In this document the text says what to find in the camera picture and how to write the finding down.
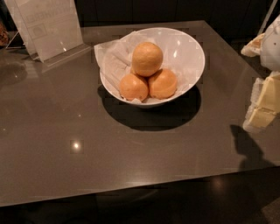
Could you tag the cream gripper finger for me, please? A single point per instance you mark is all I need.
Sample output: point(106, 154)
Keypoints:
point(265, 103)
point(253, 47)

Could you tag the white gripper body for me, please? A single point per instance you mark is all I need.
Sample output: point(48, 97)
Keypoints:
point(271, 48)

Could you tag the orange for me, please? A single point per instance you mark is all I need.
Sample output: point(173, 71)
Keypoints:
point(163, 84)
point(147, 58)
point(133, 87)

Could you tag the white ceramic bowl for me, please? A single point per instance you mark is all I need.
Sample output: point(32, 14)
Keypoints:
point(186, 49)

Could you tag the clear acrylic sign holder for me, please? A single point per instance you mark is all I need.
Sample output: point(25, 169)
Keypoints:
point(50, 29)

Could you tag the brown object at left edge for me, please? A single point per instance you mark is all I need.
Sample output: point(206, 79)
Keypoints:
point(4, 35)

